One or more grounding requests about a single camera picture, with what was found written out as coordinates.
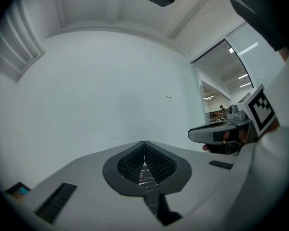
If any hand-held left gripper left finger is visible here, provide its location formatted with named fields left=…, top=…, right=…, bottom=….
left=4, top=141, right=163, bottom=231

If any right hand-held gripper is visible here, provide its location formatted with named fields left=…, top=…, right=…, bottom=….
left=188, top=83, right=276, bottom=155

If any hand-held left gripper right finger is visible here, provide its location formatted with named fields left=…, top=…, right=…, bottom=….
left=144, top=141, right=238, bottom=223

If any person's right hand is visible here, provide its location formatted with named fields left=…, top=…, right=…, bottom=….
left=202, top=128, right=248, bottom=152

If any person's black top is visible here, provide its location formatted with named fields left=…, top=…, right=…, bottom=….
left=223, top=0, right=289, bottom=53

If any white shoulder strap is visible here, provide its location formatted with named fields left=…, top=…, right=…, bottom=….
left=228, top=0, right=256, bottom=14

